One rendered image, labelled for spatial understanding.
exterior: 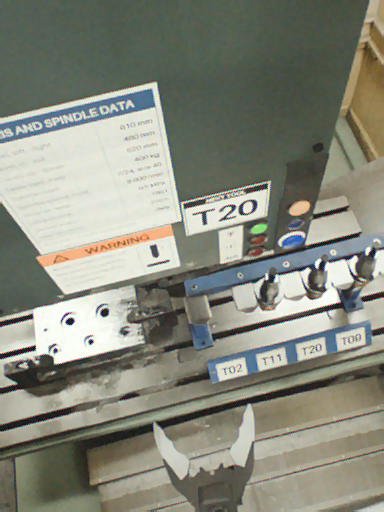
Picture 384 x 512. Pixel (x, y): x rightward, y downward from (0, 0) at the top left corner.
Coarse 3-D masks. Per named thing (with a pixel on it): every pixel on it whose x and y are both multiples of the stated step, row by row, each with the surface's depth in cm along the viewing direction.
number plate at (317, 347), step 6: (306, 342) 129; (312, 342) 129; (318, 342) 129; (300, 348) 129; (306, 348) 129; (312, 348) 130; (318, 348) 130; (324, 348) 130; (300, 354) 130; (306, 354) 130; (312, 354) 130; (318, 354) 131
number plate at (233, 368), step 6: (234, 360) 128; (240, 360) 128; (216, 366) 128; (222, 366) 128; (228, 366) 129; (234, 366) 129; (240, 366) 129; (222, 372) 129; (228, 372) 129; (234, 372) 129; (240, 372) 130; (246, 372) 130; (222, 378) 130; (228, 378) 130
